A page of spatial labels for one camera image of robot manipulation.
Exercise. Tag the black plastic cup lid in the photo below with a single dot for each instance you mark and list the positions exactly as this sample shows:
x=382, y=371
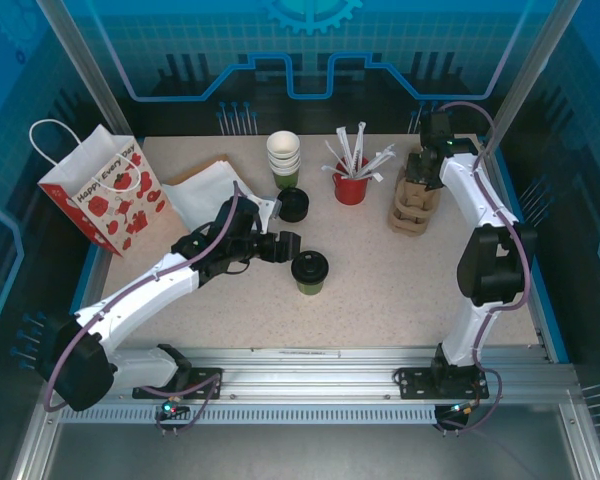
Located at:
x=309, y=264

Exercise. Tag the green paper coffee cup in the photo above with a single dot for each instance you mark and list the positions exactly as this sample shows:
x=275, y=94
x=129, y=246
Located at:
x=310, y=287

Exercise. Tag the white red paper gift bag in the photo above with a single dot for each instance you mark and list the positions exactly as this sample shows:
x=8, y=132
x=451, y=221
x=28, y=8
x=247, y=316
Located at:
x=105, y=200

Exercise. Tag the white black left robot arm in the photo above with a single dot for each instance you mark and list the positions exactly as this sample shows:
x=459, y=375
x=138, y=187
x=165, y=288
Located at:
x=145, y=285

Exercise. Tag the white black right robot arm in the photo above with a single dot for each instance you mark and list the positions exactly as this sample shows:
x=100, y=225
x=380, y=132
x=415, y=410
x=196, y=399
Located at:
x=480, y=210

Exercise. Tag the red metal bucket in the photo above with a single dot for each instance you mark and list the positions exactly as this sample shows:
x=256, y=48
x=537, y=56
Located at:
x=351, y=187

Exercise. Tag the stack of green paper cups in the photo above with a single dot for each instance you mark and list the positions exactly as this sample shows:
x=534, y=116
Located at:
x=283, y=155

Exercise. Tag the thin white printed strip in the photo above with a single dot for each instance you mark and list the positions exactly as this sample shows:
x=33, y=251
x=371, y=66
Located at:
x=305, y=353

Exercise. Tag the small circuit board with LEDs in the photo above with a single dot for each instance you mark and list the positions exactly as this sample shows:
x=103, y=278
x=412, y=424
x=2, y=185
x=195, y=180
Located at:
x=460, y=409
x=172, y=407

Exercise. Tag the aluminium frame post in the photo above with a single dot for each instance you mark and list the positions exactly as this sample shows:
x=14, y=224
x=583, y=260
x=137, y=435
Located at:
x=85, y=70
x=530, y=70

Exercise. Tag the aluminium mounting rail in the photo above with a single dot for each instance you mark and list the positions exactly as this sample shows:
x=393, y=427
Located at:
x=300, y=370

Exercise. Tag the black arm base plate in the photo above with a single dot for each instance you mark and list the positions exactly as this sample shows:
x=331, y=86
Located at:
x=205, y=380
x=415, y=385

